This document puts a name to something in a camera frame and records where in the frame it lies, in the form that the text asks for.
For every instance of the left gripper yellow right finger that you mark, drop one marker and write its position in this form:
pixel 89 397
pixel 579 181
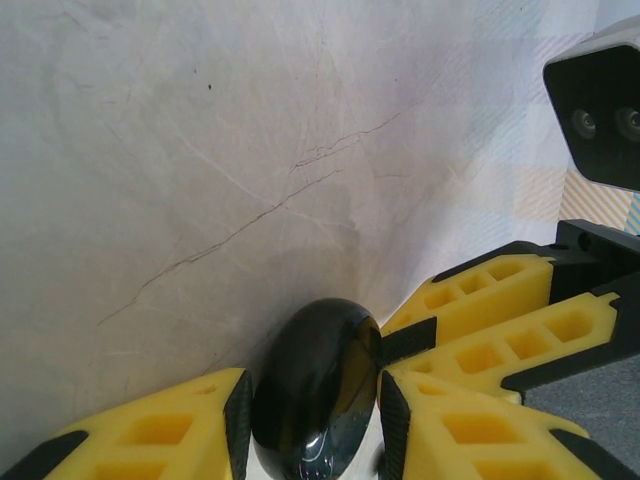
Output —
pixel 420 445

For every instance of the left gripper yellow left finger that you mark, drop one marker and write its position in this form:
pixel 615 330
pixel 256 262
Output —
pixel 200 400

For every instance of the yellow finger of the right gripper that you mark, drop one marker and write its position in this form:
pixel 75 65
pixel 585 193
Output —
pixel 450 355
pixel 475 310

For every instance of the black earbud charging case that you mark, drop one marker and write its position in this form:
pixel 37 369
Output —
pixel 310 375

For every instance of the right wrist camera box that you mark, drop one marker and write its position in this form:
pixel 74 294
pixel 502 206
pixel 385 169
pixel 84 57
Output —
pixel 595 125

